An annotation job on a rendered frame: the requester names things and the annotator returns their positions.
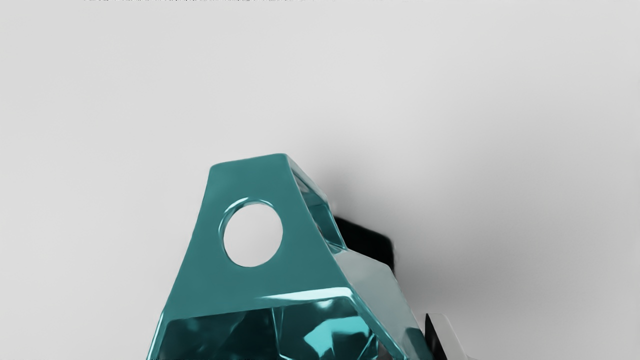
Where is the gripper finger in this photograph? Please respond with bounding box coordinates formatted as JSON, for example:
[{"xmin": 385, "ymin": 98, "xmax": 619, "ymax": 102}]
[{"xmin": 424, "ymin": 313, "xmax": 482, "ymax": 360}]

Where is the teal faceted mug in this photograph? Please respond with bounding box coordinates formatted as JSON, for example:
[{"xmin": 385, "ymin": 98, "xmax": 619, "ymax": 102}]
[{"xmin": 146, "ymin": 153, "xmax": 429, "ymax": 360}]

